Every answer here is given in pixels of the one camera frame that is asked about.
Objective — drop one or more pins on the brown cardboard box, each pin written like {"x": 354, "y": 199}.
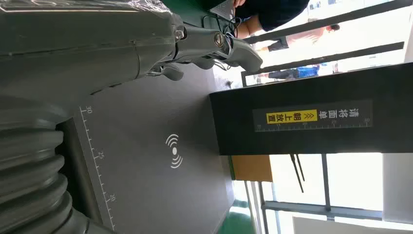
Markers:
{"x": 251, "y": 168}

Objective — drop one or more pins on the dark grey scanner platform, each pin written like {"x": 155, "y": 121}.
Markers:
{"x": 145, "y": 193}

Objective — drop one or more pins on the distant person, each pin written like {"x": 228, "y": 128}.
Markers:
{"x": 306, "y": 71}
{"x": 306, "y": 37}

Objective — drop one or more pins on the black scanner column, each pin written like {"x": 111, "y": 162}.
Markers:
{"x": 232, "y": 129}

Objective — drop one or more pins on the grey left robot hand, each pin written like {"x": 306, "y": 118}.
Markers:
{"x": 80, "y": 48}

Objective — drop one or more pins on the black laptop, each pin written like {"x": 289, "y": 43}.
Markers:
{"x": 224, "y": 9}

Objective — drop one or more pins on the dark window frame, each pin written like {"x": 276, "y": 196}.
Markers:
{"x": 355, "y": 15}

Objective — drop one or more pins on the green conveyor belt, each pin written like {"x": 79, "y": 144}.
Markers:
{"x": 237, "y": 221}

